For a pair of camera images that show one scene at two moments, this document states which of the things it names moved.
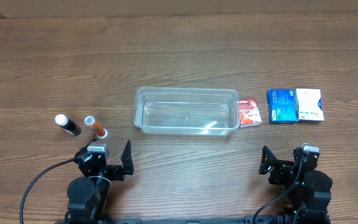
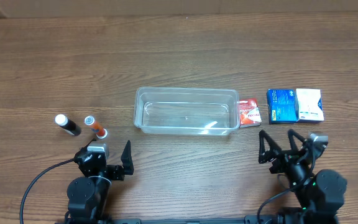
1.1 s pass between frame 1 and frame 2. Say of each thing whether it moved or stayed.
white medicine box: stayed
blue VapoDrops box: stayed
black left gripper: stayed
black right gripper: moved
